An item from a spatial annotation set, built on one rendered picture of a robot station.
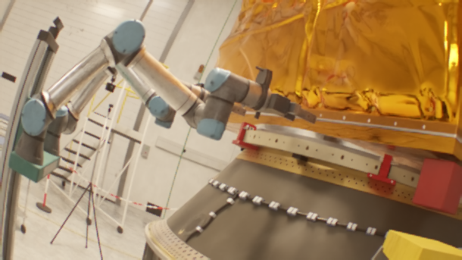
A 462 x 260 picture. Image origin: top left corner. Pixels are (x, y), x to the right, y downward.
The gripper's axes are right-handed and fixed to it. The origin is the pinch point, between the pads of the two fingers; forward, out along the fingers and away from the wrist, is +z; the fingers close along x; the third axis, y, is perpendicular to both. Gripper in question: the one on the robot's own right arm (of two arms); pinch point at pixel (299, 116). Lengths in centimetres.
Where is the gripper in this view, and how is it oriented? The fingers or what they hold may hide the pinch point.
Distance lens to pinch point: 154.2
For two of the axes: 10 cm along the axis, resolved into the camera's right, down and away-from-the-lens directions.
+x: 4.1, 0.7, -9.1
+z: 8.5, 3.3, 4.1
